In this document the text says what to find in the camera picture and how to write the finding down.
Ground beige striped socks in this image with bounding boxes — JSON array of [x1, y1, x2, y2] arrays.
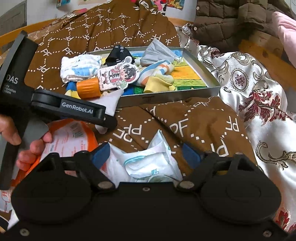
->
[[135, 60, 175, 87]]

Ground person's left hand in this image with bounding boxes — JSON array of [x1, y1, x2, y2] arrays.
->
[[1, 114, 53, 172]]

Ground yellow sock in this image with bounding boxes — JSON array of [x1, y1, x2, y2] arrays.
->
[[144, 75, 176, 93]]

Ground anime character card tag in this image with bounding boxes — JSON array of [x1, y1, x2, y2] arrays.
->
[[97, 63, 140, 91]]

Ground brown colourful striped blanket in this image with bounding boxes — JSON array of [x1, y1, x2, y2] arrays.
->
[[0, 0, 258, 176]]

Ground metal tray with drawing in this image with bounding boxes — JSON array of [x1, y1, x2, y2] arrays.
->
[[87, 46, 222, 108]]

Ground grey face mask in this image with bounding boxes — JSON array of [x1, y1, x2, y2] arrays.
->
[[140, 39, 182, 66]]

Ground orange white plastic bag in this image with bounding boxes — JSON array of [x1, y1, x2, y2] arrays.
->
[[1, 119, 98, 213]]

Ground orange cuffed sock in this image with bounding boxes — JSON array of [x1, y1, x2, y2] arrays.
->
[[76, 77, 101, 99]]

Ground white floral satin quilt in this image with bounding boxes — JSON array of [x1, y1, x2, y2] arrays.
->
[[176, 24, 295, 232]]

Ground pink folded blanket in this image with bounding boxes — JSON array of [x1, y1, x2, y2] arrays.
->
[[272, 11, 296, 67]]

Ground black dark socks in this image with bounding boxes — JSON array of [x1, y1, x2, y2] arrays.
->
[[104, 45, 134, 66]]

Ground pink anime girl drawing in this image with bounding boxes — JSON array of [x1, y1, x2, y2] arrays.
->
[[131, 0, 185, 16]]

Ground brown puffer jacket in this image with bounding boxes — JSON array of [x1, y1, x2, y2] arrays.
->
[[191, 0, 295, 52]]

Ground dark wooden door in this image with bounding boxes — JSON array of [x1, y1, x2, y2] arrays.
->
[[1, 1, 27, 36]]

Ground white patterned baby cloth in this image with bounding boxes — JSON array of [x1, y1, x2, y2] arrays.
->
[[60, 54, 102, 83]]

